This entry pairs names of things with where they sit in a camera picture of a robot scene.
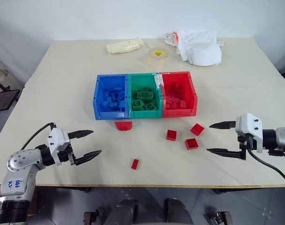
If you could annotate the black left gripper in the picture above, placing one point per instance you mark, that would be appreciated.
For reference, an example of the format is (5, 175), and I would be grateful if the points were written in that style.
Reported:
(67, 157)

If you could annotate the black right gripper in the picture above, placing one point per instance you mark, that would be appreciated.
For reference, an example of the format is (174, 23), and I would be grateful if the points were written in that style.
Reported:
(246, 140)

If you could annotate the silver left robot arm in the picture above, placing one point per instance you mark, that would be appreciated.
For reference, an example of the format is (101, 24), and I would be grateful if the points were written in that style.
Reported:
(20, 164)

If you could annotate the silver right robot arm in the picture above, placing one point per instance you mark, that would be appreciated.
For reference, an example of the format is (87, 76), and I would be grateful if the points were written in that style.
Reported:
(279, 139)

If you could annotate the red square brick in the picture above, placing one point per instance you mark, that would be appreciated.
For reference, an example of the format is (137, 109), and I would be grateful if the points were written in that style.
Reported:
(171, 135)
(197, 129)
(191, 143)

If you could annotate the red half-round brick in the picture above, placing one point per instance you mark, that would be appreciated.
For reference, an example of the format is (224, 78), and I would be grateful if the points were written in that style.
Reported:
(124, 126)

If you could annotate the blue brick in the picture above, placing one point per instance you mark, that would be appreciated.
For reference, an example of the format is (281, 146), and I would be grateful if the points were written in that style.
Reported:
(113, 104)

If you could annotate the small red narrow brick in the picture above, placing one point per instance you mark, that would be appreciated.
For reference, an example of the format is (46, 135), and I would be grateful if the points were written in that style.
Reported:
(135, 163)

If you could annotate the blue plastic bin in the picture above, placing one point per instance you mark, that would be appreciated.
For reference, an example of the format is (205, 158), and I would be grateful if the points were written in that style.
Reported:
(110, 97)

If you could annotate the red plastic bin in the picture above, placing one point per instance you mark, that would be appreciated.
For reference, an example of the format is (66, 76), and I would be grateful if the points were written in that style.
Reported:
(178, 95)

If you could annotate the green square brick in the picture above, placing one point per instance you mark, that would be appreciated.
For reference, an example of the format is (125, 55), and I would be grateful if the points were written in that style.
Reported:
(151, 106)
(137, 104)

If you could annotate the green plastic bin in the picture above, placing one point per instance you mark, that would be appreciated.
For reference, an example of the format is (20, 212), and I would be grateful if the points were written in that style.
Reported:
(144, 98)

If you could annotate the dark rounded shape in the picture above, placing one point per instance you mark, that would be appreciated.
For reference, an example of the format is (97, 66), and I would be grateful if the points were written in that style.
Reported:
(125, 212)

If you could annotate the long green brick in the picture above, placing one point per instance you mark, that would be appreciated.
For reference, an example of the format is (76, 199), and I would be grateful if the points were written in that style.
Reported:
(145, 95)

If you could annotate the black metal stand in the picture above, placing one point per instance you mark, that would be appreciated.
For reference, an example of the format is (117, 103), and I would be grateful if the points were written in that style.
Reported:
(3, 97)

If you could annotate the white plastic bag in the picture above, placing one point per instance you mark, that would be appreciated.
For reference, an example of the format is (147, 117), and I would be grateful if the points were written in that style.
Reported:
(198, 47)

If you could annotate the clear packing tape roll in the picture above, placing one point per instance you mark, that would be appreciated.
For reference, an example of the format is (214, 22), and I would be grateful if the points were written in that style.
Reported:
(157, 57)

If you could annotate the cream packet in clear wrap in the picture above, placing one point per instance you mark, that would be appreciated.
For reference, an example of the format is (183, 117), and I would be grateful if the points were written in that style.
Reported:
(124, 46)

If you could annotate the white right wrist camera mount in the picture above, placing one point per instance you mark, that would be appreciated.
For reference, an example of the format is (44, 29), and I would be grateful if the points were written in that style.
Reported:
(249, 126)

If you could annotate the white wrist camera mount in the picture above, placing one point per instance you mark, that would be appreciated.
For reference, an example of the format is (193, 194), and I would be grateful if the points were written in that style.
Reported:
(249, 126)
(57, 140)

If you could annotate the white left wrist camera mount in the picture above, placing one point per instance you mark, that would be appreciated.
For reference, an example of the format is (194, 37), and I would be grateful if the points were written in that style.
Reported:
(57, 140)

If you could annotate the brown metal bracket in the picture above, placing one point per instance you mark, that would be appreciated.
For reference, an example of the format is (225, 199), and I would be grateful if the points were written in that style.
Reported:
(89, 218)
(224, 218)

